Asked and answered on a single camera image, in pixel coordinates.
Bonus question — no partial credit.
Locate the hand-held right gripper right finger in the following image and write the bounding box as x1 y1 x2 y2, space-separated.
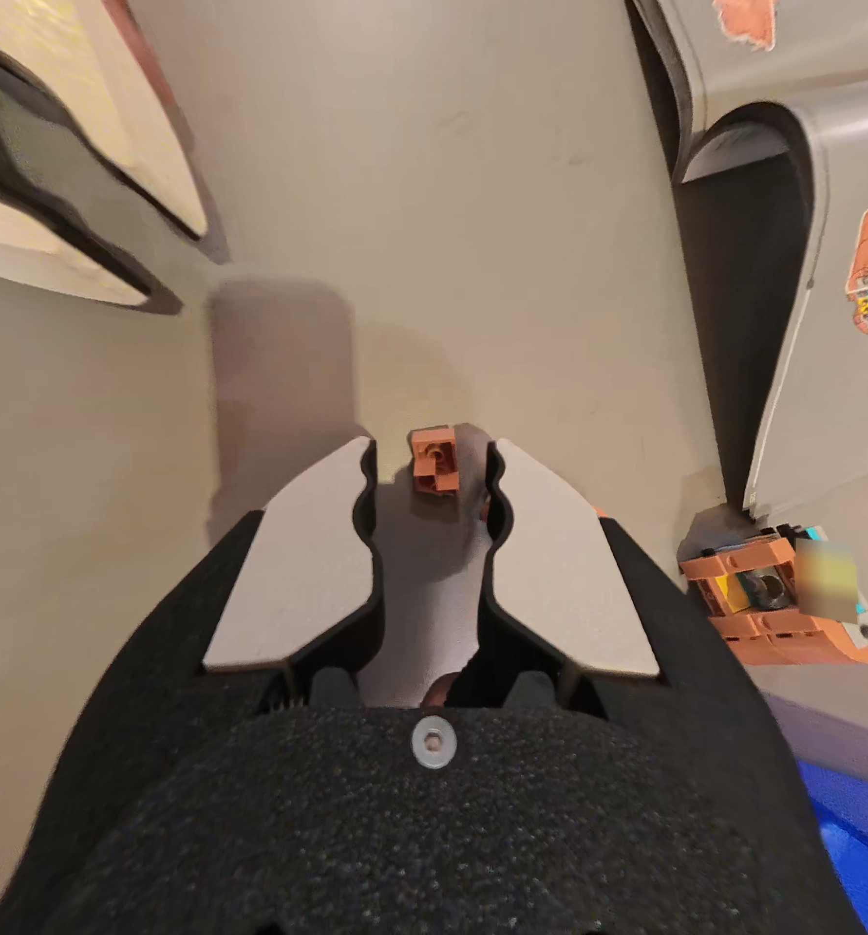
478 438 661 679

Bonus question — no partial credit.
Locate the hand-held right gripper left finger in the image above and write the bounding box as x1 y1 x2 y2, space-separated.
202 436 385 672

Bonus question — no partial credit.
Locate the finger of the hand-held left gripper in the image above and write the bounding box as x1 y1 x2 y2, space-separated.
0 0 210 242
0 164 184 317

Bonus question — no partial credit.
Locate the small brown angled brick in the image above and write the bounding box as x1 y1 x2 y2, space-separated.
408 426 460 499

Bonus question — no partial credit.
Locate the grey instruction booklet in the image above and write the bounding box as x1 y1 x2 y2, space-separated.
627 0 868 520

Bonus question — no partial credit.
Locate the blue plastic bin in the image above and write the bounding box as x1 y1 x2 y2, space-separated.
795 760 868 935

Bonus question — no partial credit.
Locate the grey desk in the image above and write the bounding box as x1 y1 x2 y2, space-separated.
0 0 868 935

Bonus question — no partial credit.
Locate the colourful brick model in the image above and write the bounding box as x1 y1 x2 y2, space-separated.
679 522 868 667

